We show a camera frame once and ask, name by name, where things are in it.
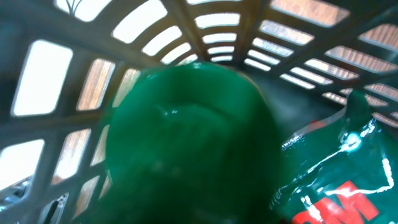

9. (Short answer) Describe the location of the green lid jar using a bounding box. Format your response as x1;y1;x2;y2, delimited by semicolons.
90;61;282;224

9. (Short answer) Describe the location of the green 3M gloves packet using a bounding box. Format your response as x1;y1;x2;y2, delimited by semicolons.
269;91;397;223

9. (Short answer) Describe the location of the grey plastic mesh basket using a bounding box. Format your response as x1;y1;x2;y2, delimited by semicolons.
1;1;397;223

